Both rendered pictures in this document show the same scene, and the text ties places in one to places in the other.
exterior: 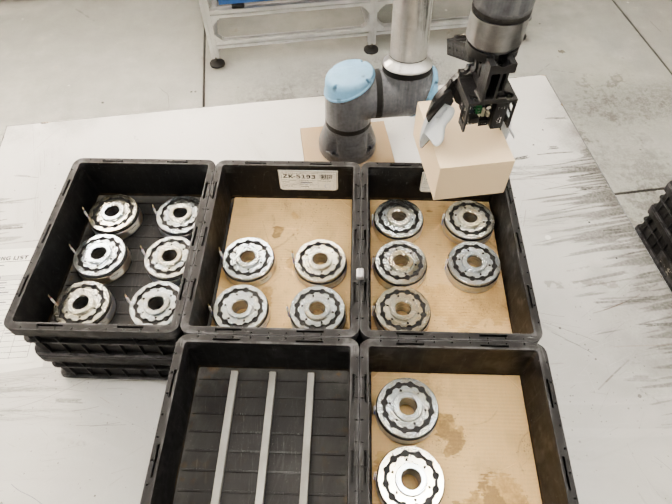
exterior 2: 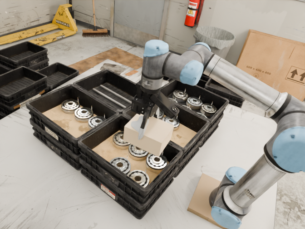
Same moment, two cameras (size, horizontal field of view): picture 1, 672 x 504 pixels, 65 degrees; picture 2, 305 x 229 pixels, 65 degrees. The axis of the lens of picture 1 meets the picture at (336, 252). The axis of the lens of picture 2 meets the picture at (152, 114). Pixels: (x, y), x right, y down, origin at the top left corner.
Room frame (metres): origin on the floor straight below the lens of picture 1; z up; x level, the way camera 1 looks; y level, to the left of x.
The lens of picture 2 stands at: (0.99, -0.85, 1.73)
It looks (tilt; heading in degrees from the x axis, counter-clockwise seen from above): 38 degrees down; 117
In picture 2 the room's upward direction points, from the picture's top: 10 degrees clockwise
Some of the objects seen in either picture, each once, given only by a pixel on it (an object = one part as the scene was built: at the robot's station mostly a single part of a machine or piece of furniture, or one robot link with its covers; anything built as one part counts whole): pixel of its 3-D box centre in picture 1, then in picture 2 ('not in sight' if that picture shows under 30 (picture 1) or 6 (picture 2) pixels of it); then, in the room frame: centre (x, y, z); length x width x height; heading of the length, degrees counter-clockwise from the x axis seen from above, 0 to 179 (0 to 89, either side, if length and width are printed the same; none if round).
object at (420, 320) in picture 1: (402, 310); (122, 138); (0.47, -0.12, 0.86); 0.10 x 0.10 x 0.01
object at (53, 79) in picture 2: not in sight; (55, 87); (-0.83, 0.45, 0.31); 0.40 x 0.30 x 0.34; 97
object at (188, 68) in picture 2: not in sight; (184, 67); (0.73, -0.19, 1.40); 0.11 x 0.11 x 0.08; 5
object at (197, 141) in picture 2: (282, 256); (164, 126); (0.59, 0.10, 0.87); 0.40 x 0.30 x 0.11; 177
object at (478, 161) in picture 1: (460, 146); (148, 132); (0.66, -0.21, 1.08); 0.16 x 0.12 x 0.07; 7
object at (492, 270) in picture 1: (474, 263); (119, 165); (0.57, -0.27, 0.86); 0.10 x 0.10 x 0.01
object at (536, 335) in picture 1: (440, 244); (130, 148); (0.57, -0.20, 0.92); 0.40 x 0.30 x 0.02; 177
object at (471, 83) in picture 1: (485, 81); (146, 98); (0.63, -0.22, 1.24); 0.09 x 0.08 x 0.12; 7
